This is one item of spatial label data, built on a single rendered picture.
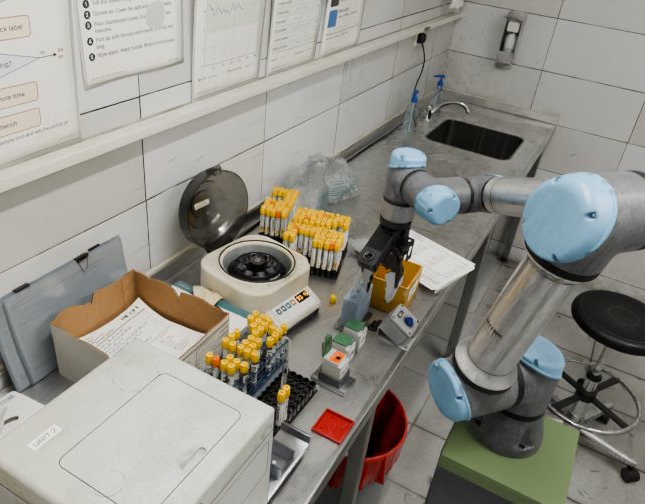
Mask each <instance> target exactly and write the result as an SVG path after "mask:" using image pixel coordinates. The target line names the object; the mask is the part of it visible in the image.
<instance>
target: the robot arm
mask: <svg viewBox="0 0 645 504"><path fill-rule="evenodd" d="M425 167H426V155H425V154H424V153H423V152H421V151H419V150H417V149H413V148H406V147H404V148H397V149H395V150H394V151H393V152H392V154H391V158H390V162H389V165H388V172H387V177H386V182H385V188H384V193H383V197H382V198H381V201H382V204H381V210H380V218H379V221H380V224H379V226H378V227H377V229H376V230H375V232H374V233H373V235H372V236H371V237H370V239H369V240H368V242H367V243H366V245H365V246H364V248H363V249H362V251H361V252H360V254H359V255H358V256H357V261H358V265H359V266H360V267H362V279H363V285H364V289H365V292H366V293H368V291H369V289H370V287H371V281H372V280H373V274H374V273H375V272H376V271H377V269H378V267H379V265H381V266H383V267H385V269H386V270H388V269H391V271H389V272H387V273H386V274H385V280H386V288H385V291H386V294H385V297H384V298H385V300H386V303H389V302H390V301H391V300H392V299H393V297H394V296H395V294H396V291H397V289H398V287H399V286H400V285H401V284H402V282H403V273H404V267H403V265H402V261H403V260H404V256H405V255H406V259H405V261H408V260H409V259H410V258H411V255H412V250H413V246H414V242H415V239H413V238H411V237H409V233H410V228H411V224H412V220H413V219H414V215H415V211H416V212H417V214H418V215H419V216H420V217H422V218H423V219H425V220H427V221H428V222H429V223H431V224H433V225H437V226H439V225H444V224H446V223H447V222H448V221H449V222H450V221H451V220H453V219H454V217H455V216H456V215H457V214H465V213H476V212H483V213H491V214H499V215H507V216H515V217H522V218H523V219H525V224H522V231H523V236H524V247H525V250H526V254H525V256H524V257H523V259H522V260H521V262H520V263H519V265H518V267H517V268H516V270H515V271H514V273H513V274H512V276H511V278H510V279H509V281H508V282H507V284H506V285H505V287H504V289H503V290H502V292H501V293H500V295H499V297H498V298H497V300H496V301H495V303H494V304H493V306H492V308H491V309H490V311H489V312H488V314H487V315H486V317H485V319H484V320H483V322H482V323H481V325H480V326H479V328H478V330H477V331H476V333H475V334H474V336H468V337H466V338H464V339H462V340H461V341H460V342H459V343H458V345H457V346H456V348H455V349H454V351H453V353H452V354H451V355H450V356H449V357H447V358H439V359H438V360H435V361H433V362H432V363H431V365H430V367H429V372H428V380H429V386H430V391H431V394H432V397H433V399H434V402H435V404H436V405H437V407H438V409H439V410H440V412H441V413H442V414H443V415H444V416H445V417H446V418H448V419H450V420H451V421H455V422H458V421H463V420H466V421H468V422H469V427H470V430H471V432H472V434H473V435H474V437H475V438H476V439H477V440H478V441H479V442H480V443H481V444H482V445H483V446H484V447H486V448H487V449H489V450H490V451H492V452H494V453H496V454H498V455H501V456H504V457H508V458H514V459H522V458H527V457H530V456H532V455H534V454H535V453H536V452H537V451H538V450H539V448H540V445H541V443H542V441H543V437H544V413H545V411H546V408H547V406H548V404H549V402H550V399H551V397H552V395H553V393H554V390H555V388H556V386H557V383H558V381H559V379H561V377H562V371H563V369H564V366H565V360H564V357H563V355H562V353H561V351H560V350H559V349H558V348H557V347H556V346H555V345H554V344H553V343H551V342H550V341H549V340H547V339H545V338H544V337H542V336H539V334H540V333H541V332H542V330H543V329H544V328H545V326H546V325H547V324H548V322H549V321H550V320H551V319H552V317H553V316H554V315H555V313H556V312H557V311H558V309H559V308H560V307H561V305H562V304H563V303H564V302H565V300H566V299H567V298H568V296H569V295H570V294H571V292H572V291H573V290H574V288H575V287H576V286H577V285H578V284H583V283H589V282H592V281H593V280H595V279H596V278H597V277H598V276H599V274H600V273H601V272H602V271H603V269H604V268H605V267H606V266H607V264H608V263H609V262H610V261H611V259H612V258H613V257H614V256H615V255H617V254H619V253H625V252H632V251H639V250H643V249H645V171H644V170H626V171H611V172H596V173H588V172H574V173H569V174H566V175H563V176H557V177H554V178H529V177H504V176H501V175H493V174H488V175H484V176H470V177H454V178H435V177H433V176H432V175H431V174H430V173H428V172H427V171H426V170H425ZM408 240H411V241H410V242H409V241H408ZM411 246H412V247H411ZM410 247H411V251H410V254H409V255H408V253H409V249H410Z"/></svg>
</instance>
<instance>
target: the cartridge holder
mask: <svg viewBox="0 0 645 504"><path fill-rule="evenodd" d="M322 365H323V363H322V364H321V365H320V366H319V367H318V369H317V370H316V371H315V372H314V373H313V374H312V375H311V378H310V380H312V381H315V382H316V383H318V384H320V385H322V386H324V387H326V388H328V389H330V390H331V391H333V392H335V393H337V394H339V395H341V396H343V397H345V396H346V394H347V393H348V392H349V391H350V389H351V388H352V387H353V386H354V384H355V383H356V379H354V378H352V377H350V376H349V374H350V369H348V370H347V372H346V373H345V374H344V375H343V376H342V378H341V379H340V380H338V379H336V378H334V377H332V376H330V375H328V374H326V373H324V372H322Z"/></svg>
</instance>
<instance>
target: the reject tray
mask: <svg viewBox="0 0 645 504"><path fill-rule="evenodd" d="M354 423H355V421H353V420H351V419H349V418H347V417H345V416H343V415H341V414H339V413H337V412H335V411H333V410H331V409H329V408H326V409H325V411H324V412H323V413H322V415H321V416H320V417H319V419H318V420H317V421H316V423H315V424H314V425H313V427H312V428H311V431H313V432H315V433H316V434H318V435H320V436H322V437H324V438H326V439H328V440H330V441H332V442H334V443H336V444H338V445H341V443H342V442H343V440H344V439H345V437H346V436H347V434H348V433H349V431H350V430H351V428H352V427H353V425H354Z"/></svg>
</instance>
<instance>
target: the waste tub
mask: <svg viewBox="0 0 645 504"><path fill-rule="evenodd" d="M402 265H403V267H404V273H403V282H402V284H401V285H400V286H399V287H398V289H397V291H396V294H395V296H394V297H393V299H392V300H391V301H390V302H389V303H386V300H385V298H384V297H385V294H386V291H385V288H386V280H385V274H386V273H387V272H389V271H391V269H388V270H386V269H385V267H383V266H381V265H379V267H378V269H377V271H376V272H375V273H374V274H373V280H372V281H371V284H373V288H372V293H371V299H370V304H369V306H370V307H372V308H375V309H377V310H380V311H383V312H385V313H390V312H391V311H392V310H393V309H395V308H396V307H397V306H398V305H400V304H403V305H404V306H405V307H406V308H408V307H409V305H410V304H411V302H412V301H413V299H414V298H415V296H416V294H417V290H418V286H419V282H420V277H421V273H422V269H423V267H424V266H422V265H420V264H417V263H414V262H411V261H405V259H404V260H403V261H402Z"/></svg>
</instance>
